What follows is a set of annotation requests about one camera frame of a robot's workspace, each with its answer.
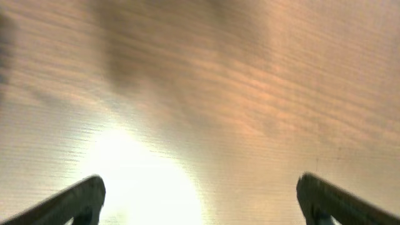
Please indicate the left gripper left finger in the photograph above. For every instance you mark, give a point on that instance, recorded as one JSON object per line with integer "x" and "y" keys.
{"x": 80, "y": 203}

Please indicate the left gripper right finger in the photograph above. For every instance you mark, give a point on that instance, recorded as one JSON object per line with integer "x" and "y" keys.
{"x": 322, "y": 202}

